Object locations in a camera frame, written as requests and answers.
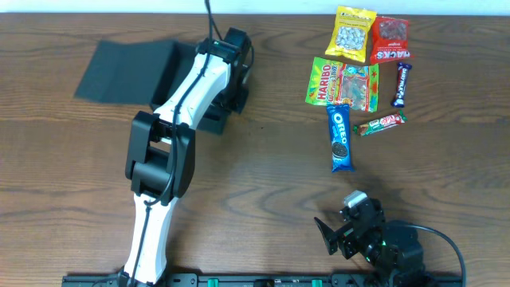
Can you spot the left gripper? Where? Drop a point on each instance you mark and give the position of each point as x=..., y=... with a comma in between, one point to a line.
x=213, y=115

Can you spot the purple Dairy Milk bar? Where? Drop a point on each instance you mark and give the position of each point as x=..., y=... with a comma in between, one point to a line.
x=403, y=74

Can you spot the green Haribo gummy bag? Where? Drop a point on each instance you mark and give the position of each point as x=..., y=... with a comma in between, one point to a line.
x=335, y=83

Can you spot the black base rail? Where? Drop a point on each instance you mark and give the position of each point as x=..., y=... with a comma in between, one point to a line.
x=194, y=280

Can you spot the blue Oreo pack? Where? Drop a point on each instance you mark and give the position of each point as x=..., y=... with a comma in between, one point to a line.
x=339, y=128

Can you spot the yellow nuts bag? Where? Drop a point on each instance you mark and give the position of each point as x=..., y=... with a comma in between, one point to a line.
x=350, y=33

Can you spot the red Hacks candy bag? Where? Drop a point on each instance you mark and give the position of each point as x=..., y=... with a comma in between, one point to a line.
x=390, y=40

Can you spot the black box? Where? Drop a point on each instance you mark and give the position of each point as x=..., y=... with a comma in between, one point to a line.
x=131, y=75

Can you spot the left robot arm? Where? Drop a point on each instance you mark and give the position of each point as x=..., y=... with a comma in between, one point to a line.
x=147, y=261

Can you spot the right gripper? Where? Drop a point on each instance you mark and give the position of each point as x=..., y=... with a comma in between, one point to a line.
x=343, y=236

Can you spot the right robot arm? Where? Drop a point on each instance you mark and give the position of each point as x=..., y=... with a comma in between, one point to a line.
x=393, y=250

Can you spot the red green KitKat bar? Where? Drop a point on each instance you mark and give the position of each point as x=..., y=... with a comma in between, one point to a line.
x=380, y=124

